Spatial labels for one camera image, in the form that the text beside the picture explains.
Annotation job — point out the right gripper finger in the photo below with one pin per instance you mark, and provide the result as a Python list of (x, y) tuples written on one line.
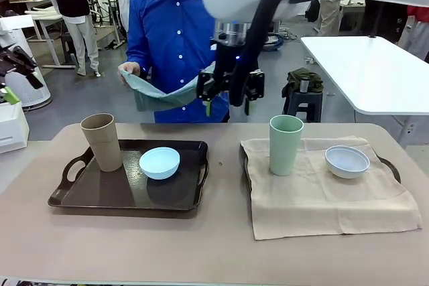
[(206, 86), (256, 83)]

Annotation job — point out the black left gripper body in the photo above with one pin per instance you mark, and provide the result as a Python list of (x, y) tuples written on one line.
[(16, 60)]

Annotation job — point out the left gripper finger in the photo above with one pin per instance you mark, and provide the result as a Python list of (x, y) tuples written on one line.
[(35, 80), (9, 95)]

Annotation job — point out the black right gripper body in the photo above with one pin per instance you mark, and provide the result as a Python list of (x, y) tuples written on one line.
[(224, 68)]

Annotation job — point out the teal cloth mat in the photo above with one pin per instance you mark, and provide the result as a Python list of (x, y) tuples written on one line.
[(154, 96)]

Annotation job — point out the light green tall cup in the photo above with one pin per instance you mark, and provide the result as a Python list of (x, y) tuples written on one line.
[(285, 152)]

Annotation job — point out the white bowl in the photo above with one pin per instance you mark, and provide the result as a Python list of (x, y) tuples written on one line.
[(347, 165)]

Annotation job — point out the beige cloth mat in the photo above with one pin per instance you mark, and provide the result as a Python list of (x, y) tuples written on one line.
[(318, 205)]

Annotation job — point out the person's right forearm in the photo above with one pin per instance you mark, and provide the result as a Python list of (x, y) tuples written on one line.
[(137, 55)]

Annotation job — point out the person's right hand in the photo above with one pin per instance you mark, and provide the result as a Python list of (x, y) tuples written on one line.
[(129, 66)]

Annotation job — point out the white air purifier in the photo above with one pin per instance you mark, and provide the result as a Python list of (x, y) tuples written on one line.
[(37, 95)]

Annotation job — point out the white box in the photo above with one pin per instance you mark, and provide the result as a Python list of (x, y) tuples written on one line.
[(11, 128)]

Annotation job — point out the metal can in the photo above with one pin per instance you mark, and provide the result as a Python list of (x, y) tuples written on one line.
[(304, 85)]

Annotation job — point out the dark plastic stool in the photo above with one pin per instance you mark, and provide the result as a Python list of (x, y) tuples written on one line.
[(301, 105)]

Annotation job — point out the white background desk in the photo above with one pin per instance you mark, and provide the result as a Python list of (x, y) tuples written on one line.
[(47, 18)]

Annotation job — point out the olive green jacket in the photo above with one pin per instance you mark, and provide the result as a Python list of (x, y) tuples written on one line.
[(313, 81)]

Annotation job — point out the person in blue shirt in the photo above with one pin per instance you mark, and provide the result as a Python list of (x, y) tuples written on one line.
[(167, 31)]

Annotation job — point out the light blue bowl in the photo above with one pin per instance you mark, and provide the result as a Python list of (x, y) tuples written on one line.
[(159, 165)]

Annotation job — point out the brown tall cup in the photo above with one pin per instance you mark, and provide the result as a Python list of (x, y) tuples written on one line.
[(104, 145)]

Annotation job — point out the bystander in beige trousers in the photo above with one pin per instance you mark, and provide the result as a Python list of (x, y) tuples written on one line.
[(330, 14)]

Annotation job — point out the white table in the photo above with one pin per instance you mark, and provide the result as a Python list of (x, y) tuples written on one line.
[(368, 71)]

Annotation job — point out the hanging black garment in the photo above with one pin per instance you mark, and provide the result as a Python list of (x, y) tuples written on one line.
[(382, 18)]

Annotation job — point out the red garment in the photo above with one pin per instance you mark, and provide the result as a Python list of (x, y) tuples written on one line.
[(420, 14)]

